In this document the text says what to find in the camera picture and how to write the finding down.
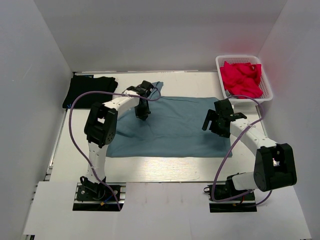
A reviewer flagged teal blue t-shirt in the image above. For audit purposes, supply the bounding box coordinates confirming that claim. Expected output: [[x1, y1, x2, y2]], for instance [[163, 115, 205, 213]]
[[106, 81, 231, 158]]

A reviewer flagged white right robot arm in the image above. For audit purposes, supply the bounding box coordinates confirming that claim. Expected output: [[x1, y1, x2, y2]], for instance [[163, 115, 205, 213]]
[[202, 99, 297, 200]]

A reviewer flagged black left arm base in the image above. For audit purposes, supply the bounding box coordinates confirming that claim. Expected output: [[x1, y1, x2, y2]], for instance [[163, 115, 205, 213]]
[[72, 176, 126, 212]]

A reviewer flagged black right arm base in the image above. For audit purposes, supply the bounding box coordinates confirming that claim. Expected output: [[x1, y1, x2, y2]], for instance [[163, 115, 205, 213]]
[[203, 183, 258, 214]]

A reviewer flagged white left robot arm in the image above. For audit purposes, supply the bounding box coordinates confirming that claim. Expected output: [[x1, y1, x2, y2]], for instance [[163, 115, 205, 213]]
[[84, 81, 154, 200]]

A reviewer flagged crumpled red t-shirt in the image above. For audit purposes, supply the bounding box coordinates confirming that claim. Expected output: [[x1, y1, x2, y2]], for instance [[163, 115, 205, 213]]
[[219, 61, 263, 99]]

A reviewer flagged white plastic basket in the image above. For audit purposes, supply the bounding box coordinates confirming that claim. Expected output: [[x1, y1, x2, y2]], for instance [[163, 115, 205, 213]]
[[215, 55, 273, 105]]

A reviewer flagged folded black t-shirt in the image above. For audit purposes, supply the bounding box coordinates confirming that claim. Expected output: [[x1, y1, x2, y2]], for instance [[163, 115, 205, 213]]
[[62, 75, 118, 109]]

